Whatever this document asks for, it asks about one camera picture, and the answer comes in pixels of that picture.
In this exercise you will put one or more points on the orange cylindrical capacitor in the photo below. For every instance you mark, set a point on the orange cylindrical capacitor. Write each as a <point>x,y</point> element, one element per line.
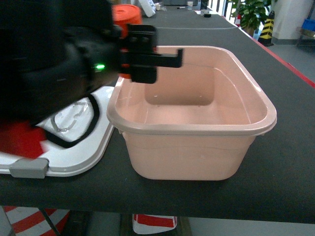
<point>124,15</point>

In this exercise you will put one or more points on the green potted plant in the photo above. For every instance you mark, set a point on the green potted plant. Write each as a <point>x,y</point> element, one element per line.
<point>252,12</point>

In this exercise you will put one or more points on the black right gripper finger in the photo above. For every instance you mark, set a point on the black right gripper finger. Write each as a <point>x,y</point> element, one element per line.
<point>170,60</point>

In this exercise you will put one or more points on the red white traffic cone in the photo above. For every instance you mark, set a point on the red white traffic cone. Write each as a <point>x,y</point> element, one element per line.
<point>238,20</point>

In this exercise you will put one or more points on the white box lid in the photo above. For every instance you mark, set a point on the white box lid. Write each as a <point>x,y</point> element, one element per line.
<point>76,139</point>

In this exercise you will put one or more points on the pink plastic storage box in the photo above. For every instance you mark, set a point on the pink plastic storage box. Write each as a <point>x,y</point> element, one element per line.
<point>195,122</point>

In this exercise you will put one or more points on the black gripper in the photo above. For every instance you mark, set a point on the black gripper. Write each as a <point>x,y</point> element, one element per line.
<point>55,52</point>

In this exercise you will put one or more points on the red white cone under table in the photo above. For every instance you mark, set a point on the red white cone under table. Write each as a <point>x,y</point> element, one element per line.
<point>30,221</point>

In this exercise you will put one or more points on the dark mat on table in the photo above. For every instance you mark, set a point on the dark mat on table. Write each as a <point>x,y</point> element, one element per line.
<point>268,177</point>

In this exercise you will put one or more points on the black yellow striped bollard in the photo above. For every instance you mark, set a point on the black yellow striped bollard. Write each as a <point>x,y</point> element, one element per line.
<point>265,37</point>

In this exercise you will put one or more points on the white foam roll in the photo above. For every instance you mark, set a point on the white foam roll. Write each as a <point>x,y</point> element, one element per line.
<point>149,7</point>

